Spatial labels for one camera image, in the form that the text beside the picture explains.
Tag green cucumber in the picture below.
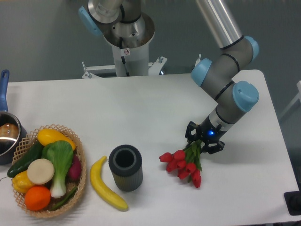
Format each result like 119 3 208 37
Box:
7 141 44 178

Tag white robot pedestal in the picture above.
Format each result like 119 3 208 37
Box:
111 43 149 77

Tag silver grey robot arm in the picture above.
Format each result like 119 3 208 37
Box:
78 0 259 154

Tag white metal base frame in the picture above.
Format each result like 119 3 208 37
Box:
81 54 202 79

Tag green bok choy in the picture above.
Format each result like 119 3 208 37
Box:
42 140 73 199

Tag red tulip bouquet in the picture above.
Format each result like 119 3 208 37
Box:
159 140 202 188

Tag white furniture at right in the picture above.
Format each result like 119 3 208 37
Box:
282 81 301 117

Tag yellow squash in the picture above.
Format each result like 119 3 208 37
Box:
37 129 76 150

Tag orange fruit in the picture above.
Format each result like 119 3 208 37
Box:
24 186 51 211

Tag black device at edge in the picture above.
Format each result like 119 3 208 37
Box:
284 191 301 216

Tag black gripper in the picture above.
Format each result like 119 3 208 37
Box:
185 115 228 154

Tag yellow banana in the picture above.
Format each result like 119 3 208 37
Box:
90 156 128 211

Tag purple red radish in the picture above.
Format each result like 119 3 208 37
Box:
68 155 81 180

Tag cream round bun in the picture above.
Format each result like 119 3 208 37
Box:
27 159 55 185

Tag green bean pod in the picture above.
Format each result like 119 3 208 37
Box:
50 187 78 211

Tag yellow bell pepper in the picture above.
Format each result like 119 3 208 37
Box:
12 170 35 194

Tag dark grey ribbed vase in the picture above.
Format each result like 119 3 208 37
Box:
109 145 143 192

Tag blue handled saucepan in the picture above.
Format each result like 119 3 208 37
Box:
0 69 27 165

